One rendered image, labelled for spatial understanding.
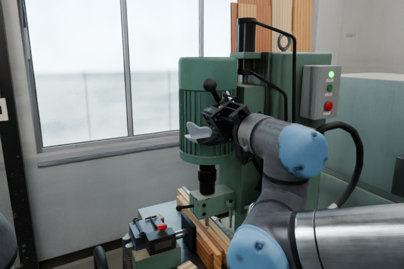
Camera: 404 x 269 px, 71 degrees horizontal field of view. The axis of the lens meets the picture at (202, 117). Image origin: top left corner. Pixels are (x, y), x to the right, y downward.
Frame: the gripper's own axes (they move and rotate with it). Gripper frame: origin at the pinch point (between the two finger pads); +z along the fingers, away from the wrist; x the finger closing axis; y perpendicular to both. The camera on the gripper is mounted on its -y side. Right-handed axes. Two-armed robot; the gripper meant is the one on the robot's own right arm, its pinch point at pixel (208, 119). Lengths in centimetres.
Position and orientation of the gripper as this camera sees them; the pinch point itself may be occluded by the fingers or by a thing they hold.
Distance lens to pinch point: 73.3
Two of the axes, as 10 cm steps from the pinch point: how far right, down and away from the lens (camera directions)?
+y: -4.9, -7.7, -4.2
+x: -7.5, 6.1, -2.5
